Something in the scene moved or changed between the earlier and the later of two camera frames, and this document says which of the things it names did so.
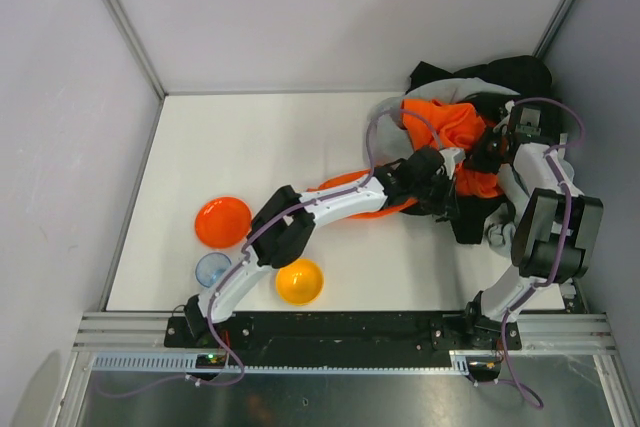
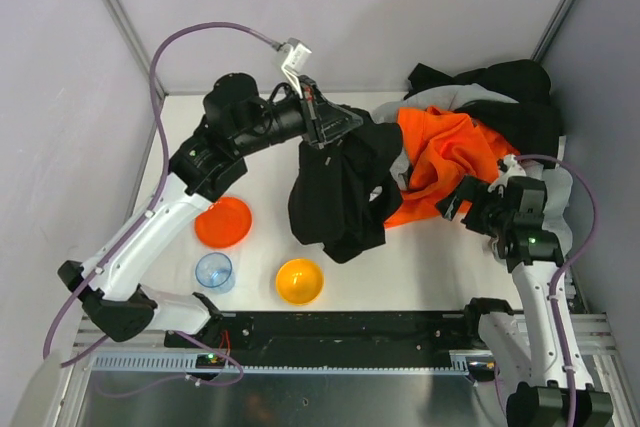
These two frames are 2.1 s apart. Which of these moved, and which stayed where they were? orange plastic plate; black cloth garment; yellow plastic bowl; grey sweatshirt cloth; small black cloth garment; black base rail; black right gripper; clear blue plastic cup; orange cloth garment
Moved: black right gripper; grey sweatshirt cloth; small black cloth garment; orange cloth garment
Stayed: black cloth garment; yellow plastic bowl; black base rail; clear blue plastic cup; orange plastic plate
